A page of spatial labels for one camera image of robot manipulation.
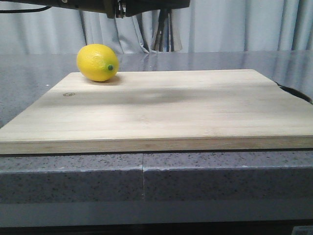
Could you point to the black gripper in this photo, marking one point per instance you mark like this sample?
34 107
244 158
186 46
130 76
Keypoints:
128 8

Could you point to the steel double jigger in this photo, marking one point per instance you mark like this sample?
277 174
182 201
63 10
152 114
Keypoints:
175 35

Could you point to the yellow lemon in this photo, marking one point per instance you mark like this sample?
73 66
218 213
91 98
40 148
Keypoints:
97 62

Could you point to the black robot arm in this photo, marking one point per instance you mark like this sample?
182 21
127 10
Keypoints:
99 6

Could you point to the grey curtain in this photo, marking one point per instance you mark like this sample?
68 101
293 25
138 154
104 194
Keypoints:
205 26

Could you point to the wooden cutting board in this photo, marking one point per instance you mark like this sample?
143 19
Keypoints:
161 111

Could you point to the black cutting board handle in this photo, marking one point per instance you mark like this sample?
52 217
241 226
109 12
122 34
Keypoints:
296 93

